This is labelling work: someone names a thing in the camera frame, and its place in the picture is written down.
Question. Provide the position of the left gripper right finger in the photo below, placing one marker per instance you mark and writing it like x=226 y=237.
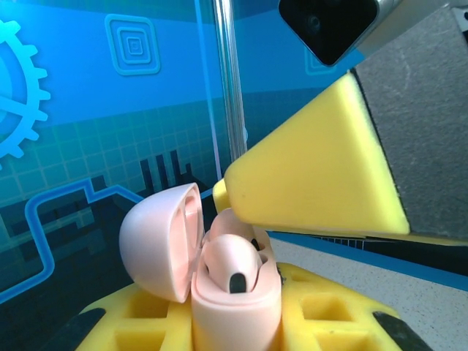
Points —
x=292 y=329

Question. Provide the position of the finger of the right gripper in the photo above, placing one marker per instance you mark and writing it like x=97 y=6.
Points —
x=219 y=197
x=321 y=172

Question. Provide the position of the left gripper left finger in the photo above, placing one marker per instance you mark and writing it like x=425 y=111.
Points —
x=109 y=329

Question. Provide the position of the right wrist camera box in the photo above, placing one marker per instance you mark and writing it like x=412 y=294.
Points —
x=329 y=29

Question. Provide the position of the side rail with blue trim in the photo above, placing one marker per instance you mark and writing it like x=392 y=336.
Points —
x=438 y=279

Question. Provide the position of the aluminium frame post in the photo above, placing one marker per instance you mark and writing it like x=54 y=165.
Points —
x=228 y=73

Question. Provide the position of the pink earbud charging case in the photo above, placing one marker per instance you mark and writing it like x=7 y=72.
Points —
x=157 y=234

